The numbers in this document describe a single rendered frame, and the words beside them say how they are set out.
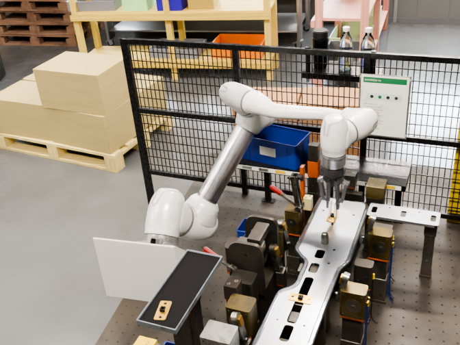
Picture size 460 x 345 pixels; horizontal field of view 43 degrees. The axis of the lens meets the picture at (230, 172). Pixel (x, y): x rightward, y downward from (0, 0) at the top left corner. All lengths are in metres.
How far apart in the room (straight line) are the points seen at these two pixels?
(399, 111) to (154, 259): 1.27
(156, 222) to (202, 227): 0.26
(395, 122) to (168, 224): 1.13
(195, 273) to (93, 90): 3.01
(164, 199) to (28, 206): 2.43
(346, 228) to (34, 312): 2.12
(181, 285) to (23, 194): 3.23
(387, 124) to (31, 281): 2.48
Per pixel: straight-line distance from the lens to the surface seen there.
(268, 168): 2.84
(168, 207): 2.59
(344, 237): 2.42
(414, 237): 2.97
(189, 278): 2.01
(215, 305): 2.58
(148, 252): 2.46
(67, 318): 3.75
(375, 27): 6.94
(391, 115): 2.81
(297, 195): 2.44
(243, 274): 2.13
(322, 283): 2.21
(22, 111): 5.51
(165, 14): 6.59
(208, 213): 2.72
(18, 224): 4.72
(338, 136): 2.23
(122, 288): 2.66
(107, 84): 4.87
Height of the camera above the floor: 2.46
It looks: 30 degrees down
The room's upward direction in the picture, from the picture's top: 5 degrees counter-clockwise
